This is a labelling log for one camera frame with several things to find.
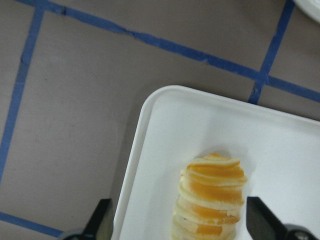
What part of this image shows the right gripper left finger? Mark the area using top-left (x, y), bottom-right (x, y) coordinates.
top-left (81, 198), bottom-right (113, 240)

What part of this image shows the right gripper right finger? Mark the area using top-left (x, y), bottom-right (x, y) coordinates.
top-left (246, 196), bottom-right (318, 240)

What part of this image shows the orange striped bread roll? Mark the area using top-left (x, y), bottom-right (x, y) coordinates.
top-left (170, 153), bottom-right (247, 240)

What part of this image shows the white rectangular tray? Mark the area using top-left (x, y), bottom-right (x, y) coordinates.
top-left (112, 85), bottom-right (320, 240)

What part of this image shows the white shallow bowl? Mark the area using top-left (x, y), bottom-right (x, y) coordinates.
top-left (293, 0), bottom-right (320, 24)

